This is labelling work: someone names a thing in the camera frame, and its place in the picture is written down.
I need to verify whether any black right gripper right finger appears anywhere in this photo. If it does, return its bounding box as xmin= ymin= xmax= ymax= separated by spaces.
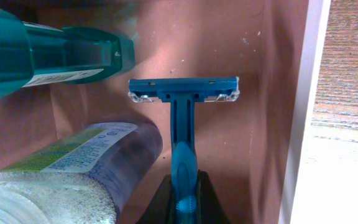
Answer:
xmin=196 ymin=170 xmax=230 ymax=224

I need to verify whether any purple pump soap bottle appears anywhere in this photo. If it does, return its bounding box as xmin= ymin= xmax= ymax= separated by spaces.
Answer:
xmin=0 ymin=120 xmax=163 ymax=223

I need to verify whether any teal mouthwash bottle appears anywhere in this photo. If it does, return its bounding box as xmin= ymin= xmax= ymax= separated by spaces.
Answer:
xmin=0 ymin=9 xmax=135 ymax=98

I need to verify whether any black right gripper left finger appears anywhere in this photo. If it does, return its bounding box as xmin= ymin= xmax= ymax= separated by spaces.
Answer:
xmin=136 ymin=175 xmax=175 ymax=224

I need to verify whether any blue disposable razor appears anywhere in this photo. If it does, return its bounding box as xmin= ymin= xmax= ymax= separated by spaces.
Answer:
xmin=128 ymin=77 xmax=240 ymax=223

